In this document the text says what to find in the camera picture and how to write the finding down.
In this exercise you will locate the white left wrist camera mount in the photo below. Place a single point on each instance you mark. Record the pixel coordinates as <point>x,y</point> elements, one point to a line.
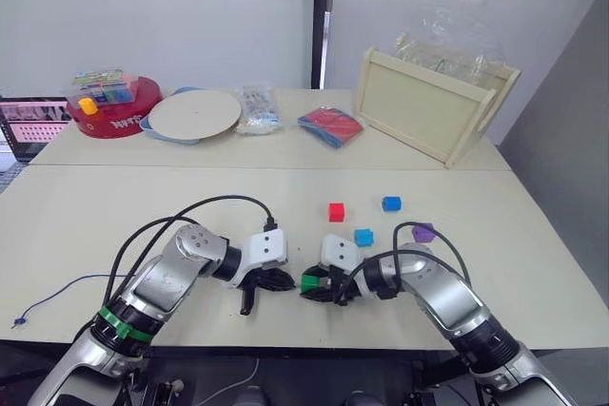
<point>266,246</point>

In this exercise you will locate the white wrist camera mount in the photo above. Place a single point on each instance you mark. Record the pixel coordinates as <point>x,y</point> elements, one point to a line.
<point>339,251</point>
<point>266,246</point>

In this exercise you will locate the blue lace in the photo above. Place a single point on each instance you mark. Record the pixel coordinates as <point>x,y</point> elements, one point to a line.
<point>57,292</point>

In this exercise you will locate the dark vertical post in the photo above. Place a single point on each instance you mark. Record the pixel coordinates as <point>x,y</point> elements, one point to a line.
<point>322,16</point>

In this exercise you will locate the red and blue cloth packet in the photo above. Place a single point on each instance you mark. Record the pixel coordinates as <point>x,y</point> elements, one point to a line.
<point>330,125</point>

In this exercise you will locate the dark blue block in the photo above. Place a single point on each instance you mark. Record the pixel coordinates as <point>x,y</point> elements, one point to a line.
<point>391,204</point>

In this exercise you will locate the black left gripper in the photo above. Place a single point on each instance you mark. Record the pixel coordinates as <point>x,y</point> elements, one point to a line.
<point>261,278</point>

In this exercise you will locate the white plastic bag packet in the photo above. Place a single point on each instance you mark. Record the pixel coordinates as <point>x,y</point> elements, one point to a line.
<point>259,111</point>

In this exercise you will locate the light blue round plate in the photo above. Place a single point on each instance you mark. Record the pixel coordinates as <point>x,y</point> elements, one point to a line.
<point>154,132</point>

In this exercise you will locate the light blue block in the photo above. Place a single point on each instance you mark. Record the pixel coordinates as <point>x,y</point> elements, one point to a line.
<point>364,237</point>

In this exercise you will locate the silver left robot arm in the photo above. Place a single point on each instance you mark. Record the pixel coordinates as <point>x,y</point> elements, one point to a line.
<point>157,282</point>

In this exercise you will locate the yellow block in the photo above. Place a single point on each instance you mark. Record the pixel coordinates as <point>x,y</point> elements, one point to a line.
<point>87,106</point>

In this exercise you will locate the red round tin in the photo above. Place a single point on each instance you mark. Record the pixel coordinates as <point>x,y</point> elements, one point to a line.
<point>119,121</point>

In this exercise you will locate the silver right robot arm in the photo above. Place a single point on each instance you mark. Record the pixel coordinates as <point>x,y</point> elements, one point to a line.
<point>452,292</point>

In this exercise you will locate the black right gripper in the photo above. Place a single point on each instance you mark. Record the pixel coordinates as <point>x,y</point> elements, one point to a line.
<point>343,288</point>

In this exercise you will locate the laptop with pink screen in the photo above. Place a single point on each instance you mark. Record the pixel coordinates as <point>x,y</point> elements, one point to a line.
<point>31,128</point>

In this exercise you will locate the clear plastic toy box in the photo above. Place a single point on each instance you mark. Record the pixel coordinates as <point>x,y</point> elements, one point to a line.
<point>105,85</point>

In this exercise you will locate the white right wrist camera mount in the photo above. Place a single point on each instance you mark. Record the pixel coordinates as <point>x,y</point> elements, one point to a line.
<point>339,251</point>

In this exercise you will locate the pale wooden tray box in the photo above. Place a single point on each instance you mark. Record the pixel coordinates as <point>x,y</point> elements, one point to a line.
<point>409,106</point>

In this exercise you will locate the green block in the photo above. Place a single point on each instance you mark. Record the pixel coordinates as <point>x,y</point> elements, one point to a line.
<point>311,283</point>

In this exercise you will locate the clear crumpled plastic bag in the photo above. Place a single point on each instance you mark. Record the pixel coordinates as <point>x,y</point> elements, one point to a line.
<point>442,56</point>

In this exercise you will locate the red block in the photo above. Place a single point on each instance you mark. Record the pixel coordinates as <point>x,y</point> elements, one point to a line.
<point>336,212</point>

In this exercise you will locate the purple block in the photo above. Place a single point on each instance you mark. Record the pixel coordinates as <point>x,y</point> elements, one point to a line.
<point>422,233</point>

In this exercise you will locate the round wooden disc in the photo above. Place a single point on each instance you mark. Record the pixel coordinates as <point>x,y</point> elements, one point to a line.
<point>195,113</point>

